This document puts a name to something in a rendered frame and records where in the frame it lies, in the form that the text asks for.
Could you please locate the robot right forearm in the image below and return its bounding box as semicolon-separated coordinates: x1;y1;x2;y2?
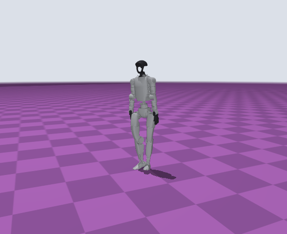
128;99;135;113

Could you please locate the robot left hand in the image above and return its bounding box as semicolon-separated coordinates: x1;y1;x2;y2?
153;112;159;125

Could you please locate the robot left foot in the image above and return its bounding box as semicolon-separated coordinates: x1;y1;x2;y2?
143;163;151;170

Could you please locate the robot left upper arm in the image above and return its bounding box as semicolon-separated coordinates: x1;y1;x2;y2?
147;77;156;100

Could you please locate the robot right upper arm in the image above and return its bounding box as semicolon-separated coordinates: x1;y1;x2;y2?
129;78;136;99

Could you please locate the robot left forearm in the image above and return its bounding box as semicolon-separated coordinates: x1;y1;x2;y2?
151;94;159;115

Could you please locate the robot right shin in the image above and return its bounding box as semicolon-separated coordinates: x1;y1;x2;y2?
135;140;144;164

